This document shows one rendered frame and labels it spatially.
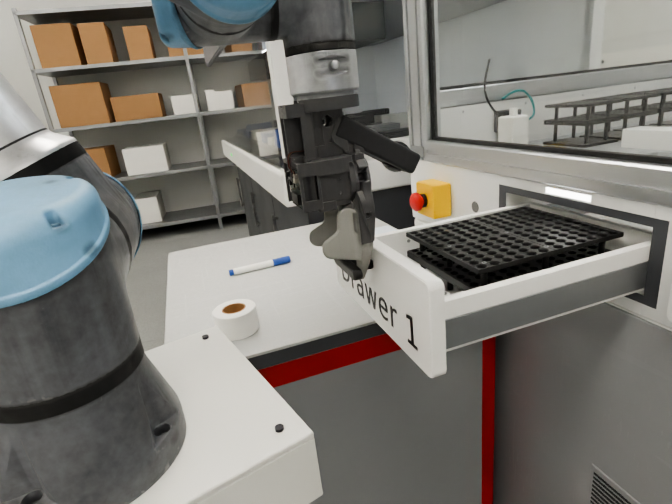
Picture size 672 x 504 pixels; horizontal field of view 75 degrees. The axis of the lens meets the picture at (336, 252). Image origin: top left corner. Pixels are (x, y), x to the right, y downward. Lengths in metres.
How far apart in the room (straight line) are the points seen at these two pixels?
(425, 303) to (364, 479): 0.53
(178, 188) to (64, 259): 4.57
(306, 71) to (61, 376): 0.34
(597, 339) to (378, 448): 0.42
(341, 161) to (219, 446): 0.30
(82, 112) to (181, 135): 0.90
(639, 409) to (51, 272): 0.70
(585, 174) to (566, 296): 0.20
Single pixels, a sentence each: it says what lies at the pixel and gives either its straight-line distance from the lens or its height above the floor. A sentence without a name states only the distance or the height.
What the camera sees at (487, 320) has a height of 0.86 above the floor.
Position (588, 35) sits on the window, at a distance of 0.71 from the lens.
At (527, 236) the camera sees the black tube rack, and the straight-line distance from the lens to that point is 0.66.
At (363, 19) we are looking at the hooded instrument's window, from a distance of 1.43.
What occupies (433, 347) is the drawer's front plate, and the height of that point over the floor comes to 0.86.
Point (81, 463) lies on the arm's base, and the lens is 0.39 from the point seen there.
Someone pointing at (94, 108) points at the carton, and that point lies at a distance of 4.49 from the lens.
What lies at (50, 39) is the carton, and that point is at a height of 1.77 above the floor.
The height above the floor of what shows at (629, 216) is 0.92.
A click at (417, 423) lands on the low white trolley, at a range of 0.89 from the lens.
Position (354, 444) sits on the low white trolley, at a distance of 0.85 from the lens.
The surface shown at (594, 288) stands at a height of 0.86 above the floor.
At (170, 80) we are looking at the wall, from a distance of 4.83.
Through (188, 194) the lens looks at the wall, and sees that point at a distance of 4.89.
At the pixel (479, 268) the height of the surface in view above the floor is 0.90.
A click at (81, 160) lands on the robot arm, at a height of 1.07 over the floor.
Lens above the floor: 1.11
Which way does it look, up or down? 20 degrees down
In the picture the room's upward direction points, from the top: 7 degrees counter-clockwise
